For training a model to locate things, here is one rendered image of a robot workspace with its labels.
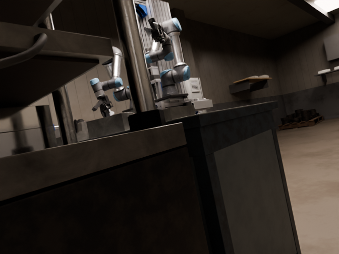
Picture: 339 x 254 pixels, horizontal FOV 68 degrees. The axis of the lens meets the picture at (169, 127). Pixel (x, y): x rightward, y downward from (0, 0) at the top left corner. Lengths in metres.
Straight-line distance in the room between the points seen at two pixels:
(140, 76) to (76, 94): 3.18
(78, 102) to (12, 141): 2.81
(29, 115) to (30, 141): 0.10
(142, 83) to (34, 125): 0.53
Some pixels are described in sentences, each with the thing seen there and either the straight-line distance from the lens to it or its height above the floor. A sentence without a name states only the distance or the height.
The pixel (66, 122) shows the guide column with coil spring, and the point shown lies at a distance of 0.98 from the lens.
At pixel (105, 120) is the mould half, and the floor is 0.89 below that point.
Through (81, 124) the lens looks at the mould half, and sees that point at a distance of 1.76.
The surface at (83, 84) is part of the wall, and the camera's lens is 3.90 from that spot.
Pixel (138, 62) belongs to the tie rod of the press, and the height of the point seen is 0.96.
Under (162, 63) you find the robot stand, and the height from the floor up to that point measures 1.39.
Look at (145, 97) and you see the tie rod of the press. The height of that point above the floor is 0.87.
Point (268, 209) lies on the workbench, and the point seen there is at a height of 0.36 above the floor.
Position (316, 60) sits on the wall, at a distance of 9.62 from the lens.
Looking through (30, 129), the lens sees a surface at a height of 0.87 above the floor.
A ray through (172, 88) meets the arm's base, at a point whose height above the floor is 1.10.
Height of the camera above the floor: 0.78
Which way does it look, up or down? level
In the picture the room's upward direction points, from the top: 12 degrees counter-clockwise
